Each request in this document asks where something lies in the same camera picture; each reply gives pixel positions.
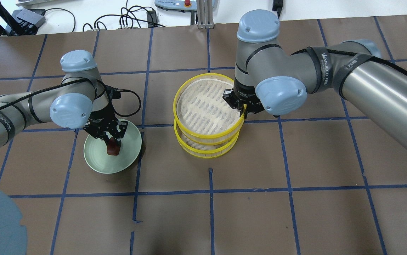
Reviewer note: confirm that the black power adapter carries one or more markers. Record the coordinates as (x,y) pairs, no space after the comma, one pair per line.
(278,6)

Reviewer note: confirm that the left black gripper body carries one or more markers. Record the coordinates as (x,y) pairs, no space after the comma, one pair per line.
(99,122)

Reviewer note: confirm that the teach pendant with red button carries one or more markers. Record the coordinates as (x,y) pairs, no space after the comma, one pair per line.
(178,5)

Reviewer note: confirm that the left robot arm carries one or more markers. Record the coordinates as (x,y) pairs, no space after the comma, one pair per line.
(81,100)

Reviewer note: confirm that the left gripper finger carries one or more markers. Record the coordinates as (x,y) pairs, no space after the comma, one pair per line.
(118,136)
(106,139)

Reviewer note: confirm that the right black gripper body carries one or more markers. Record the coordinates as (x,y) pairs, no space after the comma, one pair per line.
(243,95)

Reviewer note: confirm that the yellow steamer basket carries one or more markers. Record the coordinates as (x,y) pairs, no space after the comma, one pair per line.
(202,150)
(201,113)

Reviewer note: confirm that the aluminium frame post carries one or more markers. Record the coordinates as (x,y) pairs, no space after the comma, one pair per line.
(204,14)

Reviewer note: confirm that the brown bun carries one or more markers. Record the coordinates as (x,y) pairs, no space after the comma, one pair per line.
(113,146)

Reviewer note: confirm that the light green plate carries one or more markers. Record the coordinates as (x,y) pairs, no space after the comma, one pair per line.
(96,157)

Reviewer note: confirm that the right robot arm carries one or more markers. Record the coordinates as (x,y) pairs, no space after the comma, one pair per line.
(268,79)

